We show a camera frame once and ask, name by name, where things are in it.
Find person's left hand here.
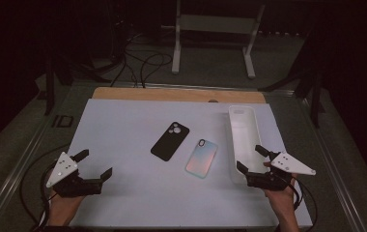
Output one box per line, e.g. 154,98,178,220
47,189,86,226

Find person's right hand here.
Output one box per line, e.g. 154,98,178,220
263,173,299,223

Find black floor cable loop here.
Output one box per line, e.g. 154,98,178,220
18,143,73,226

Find black floor cables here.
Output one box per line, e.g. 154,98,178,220
108,30,174,89

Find left hand-held gripper cable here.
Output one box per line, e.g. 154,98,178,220
40,162,59,228

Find right hand-held gripper cable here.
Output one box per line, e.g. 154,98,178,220
289,175,319,232

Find white metal stand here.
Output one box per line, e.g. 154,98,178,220
171,0,267,80

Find black stand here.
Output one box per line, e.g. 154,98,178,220
258,28,327,130
42,54,108,117

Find black rectangular floor bracket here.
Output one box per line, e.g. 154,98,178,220
51,114,75,129

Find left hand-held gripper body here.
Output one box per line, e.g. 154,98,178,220
45,151,103,198

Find hand-held gripper cable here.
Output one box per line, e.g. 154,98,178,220
40,162,59,228
289,175,319,232

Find pastel gradient phone case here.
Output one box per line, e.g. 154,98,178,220
184,138,219,179

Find white plastic bin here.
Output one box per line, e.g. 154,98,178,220
228,104,277,186

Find metal floor rail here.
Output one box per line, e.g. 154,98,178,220
300,93,367,232
0,80,76,232

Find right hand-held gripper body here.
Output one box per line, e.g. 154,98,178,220
245,151,317,191

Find black phone case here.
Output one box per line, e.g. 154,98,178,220
150,121,191,162

